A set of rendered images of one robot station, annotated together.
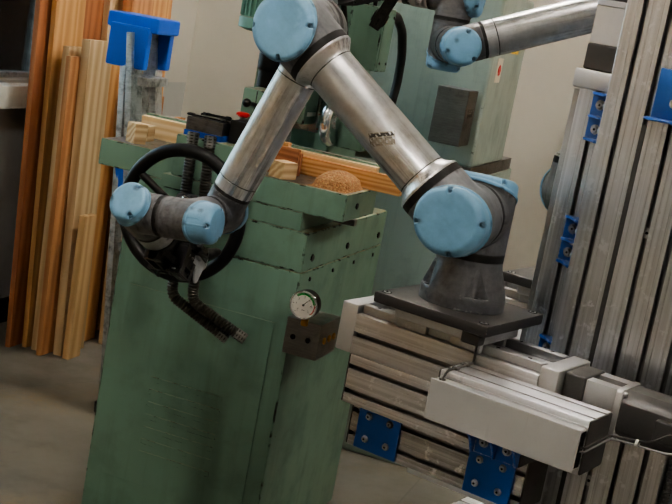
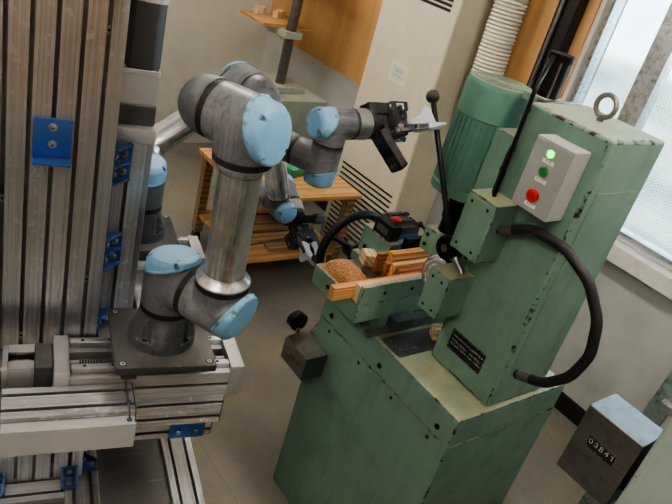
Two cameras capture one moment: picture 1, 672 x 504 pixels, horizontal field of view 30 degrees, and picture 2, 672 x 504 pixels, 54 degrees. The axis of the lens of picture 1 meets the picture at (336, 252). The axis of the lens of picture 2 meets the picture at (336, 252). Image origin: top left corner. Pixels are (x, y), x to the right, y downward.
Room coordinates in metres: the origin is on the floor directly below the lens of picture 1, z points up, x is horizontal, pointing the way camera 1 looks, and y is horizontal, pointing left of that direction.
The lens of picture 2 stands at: (3.47, -1.42, 1.81)
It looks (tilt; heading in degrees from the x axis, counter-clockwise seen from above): 27 degrees down; 119
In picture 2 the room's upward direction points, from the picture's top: 16 degrees clockwise
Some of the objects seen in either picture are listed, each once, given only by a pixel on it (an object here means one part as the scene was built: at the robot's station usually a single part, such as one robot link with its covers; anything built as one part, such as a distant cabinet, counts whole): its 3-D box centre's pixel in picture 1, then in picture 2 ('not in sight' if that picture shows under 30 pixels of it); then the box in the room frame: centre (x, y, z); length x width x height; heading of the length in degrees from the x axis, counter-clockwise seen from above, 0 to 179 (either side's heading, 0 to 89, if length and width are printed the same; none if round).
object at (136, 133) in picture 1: (136, 132); not in sight; (2.83, 0.49, 0.92); 0.04 x 0.03 x 0.05; 44
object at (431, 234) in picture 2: (267, 108); (445, 249); (2.89, 0.22, 1.03); 0.14 x 0.07 x 0.09; 162
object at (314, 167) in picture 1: (291, 162); (406, 280); (2.85, 0.14, 0.92); 0.54 x 0.02 x 0.04; 72
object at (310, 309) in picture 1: (305, 308); (297, 323); (2.59, 0.04, 0.65); 0.06 x 0.04 x 0.08; 72
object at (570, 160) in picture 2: not in sight; (549, 177); (3.13, -0.01, 1.40); 0.10 x 0.06 x 0.16; 162
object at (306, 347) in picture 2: (312, 334); (303, 355); (2.66, 0.02, 0.58); 0.12 x 0.08 x 0.08; 162
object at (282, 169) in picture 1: (283, 169); (368, 257); (2.71, 0.15, 0.92); 0.05 x 0.04 x 0.04; 144
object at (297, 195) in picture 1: (229, 177); (403, 271); (2.77, 0.27, 0.87); 0.61 x 0.30 x 0.06; 72
